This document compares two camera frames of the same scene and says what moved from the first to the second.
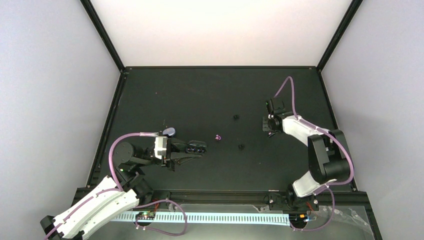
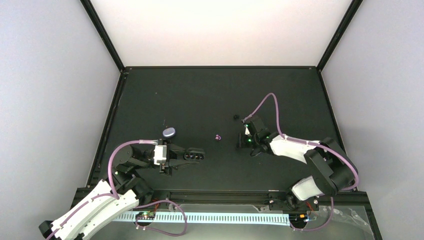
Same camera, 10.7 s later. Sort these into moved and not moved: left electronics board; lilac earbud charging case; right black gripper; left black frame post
Moved: right black gripper
Not moved: lilac earbud charging case; left electronics board; left black frame post
